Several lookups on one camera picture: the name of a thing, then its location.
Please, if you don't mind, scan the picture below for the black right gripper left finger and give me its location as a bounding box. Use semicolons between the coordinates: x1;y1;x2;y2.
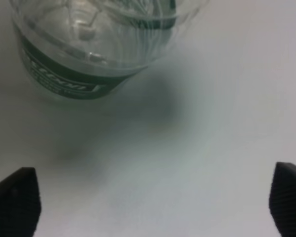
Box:
0;167;41;237

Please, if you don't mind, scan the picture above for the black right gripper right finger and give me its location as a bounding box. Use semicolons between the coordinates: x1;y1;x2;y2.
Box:
269;162;296;237

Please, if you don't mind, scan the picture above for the clear green-label water bottle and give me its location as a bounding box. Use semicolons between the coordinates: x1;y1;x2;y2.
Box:
9;0;208;100

